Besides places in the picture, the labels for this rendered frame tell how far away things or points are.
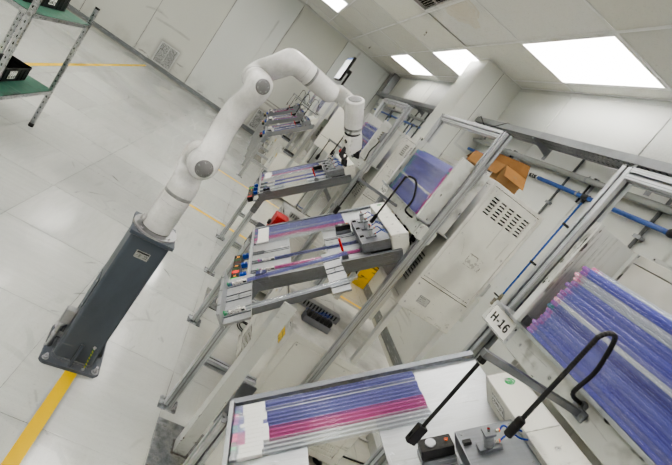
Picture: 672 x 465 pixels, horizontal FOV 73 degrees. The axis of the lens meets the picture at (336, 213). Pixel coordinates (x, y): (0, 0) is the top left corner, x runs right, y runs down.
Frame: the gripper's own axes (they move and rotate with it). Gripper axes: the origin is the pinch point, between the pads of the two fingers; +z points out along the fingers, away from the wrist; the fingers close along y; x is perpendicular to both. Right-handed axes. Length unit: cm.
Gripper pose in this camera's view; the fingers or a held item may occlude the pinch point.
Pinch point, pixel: (350, 160)
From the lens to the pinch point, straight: 217.3
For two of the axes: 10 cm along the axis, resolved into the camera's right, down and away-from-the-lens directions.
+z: -0.5, 7.6, 6.5
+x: -7.6, -4.5, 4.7
